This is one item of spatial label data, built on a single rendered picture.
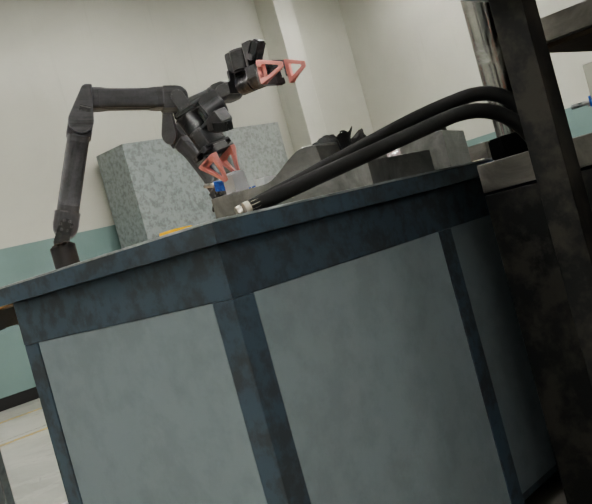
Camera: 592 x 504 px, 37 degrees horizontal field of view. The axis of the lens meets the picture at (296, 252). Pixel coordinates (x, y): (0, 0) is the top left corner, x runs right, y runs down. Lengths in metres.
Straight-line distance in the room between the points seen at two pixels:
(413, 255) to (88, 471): 0.78
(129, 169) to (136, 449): 6.40
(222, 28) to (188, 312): 8.55
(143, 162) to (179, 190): 0.44
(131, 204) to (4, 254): 1.18
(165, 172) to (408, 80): 3.76
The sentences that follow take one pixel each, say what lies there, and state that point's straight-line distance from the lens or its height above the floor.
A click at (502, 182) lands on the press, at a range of 1.85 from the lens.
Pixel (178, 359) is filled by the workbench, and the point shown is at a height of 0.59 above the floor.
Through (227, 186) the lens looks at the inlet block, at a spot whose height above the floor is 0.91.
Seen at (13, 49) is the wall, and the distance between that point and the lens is 8.43.
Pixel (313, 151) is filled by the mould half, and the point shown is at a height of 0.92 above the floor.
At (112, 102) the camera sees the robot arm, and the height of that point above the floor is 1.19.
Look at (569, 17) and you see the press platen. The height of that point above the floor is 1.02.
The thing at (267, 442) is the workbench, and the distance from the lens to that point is 1.43.
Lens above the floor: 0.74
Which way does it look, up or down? 1 degrees down
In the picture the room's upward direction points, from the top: 15 degrees counter-clockwise
